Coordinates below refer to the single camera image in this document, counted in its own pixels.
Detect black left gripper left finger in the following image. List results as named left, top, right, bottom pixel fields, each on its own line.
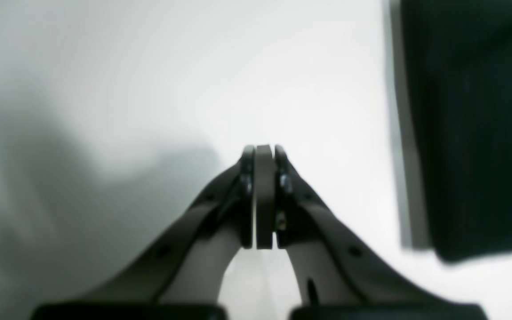
left=32, top=146, right=257, bottom=320

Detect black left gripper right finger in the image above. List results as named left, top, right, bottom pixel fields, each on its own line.
left=264, top=145, right=486, bottom=320

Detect black T-shirt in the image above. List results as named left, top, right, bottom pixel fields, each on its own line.
left=400, top=0, right=512, bottom=263

